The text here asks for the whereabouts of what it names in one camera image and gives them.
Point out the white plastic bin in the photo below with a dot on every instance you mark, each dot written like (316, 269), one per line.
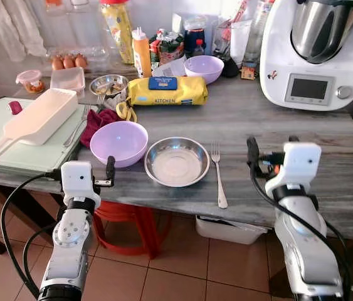
(226, 231)

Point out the silver fork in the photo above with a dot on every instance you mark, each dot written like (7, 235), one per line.
(220, 188)

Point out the wide stainless steel bowl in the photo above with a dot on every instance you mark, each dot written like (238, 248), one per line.
(176, 163)

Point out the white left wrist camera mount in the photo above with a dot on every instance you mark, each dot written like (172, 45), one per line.
(77, 179)

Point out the small red item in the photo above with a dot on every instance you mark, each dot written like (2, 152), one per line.
(15, 107)

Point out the brown egg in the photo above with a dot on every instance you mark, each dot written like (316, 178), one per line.
(57, 63)
(69, 62)
(81, 61)

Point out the clear plastic food container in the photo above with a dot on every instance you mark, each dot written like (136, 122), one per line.
(68, 80)

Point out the small pink-lidded container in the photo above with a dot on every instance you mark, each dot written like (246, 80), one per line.
(31, 80)

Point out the hanging clear plastic bags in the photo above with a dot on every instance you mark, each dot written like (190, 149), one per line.
(13, 25)

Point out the small stainless steel bowl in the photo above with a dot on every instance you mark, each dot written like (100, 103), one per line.
(108, 84)

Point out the red plastic stool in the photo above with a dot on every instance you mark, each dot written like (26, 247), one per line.
(132, 213)

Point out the green and red snack pack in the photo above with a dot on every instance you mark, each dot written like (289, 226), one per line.
(167, 49)

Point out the silver cutlery piece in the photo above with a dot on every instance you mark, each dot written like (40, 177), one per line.
(77, 128)

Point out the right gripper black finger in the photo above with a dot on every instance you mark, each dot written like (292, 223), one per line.
(253, 150)
(293, 139)

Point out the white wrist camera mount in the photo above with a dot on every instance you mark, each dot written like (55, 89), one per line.
(77, 179)
(298, 163)

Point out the yellow kitchen wipes pack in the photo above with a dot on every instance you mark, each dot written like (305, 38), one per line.
(163, 94)

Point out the white kitchen cooking machine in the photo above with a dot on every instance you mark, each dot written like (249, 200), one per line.
(308, 63)

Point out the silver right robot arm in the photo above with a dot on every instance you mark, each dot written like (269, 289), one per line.
(305, 251)

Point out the small purple plastic bowl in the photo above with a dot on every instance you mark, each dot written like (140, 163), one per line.
(204, 68)

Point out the maroon cloth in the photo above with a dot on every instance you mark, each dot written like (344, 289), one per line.
(98, 122)

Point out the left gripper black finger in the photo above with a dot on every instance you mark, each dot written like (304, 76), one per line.
(110, 168)

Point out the clear plastic cup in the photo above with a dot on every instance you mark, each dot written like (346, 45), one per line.
(240, 41)

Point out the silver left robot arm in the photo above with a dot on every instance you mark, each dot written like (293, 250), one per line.
(69, 244)

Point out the yellow packet with red top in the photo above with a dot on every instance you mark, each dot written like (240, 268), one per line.
(118, 31)

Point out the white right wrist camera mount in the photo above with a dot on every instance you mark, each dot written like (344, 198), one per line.
(298, 163)

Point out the orange squeeze sauce bottle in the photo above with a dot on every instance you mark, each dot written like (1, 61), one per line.
(142, 56)

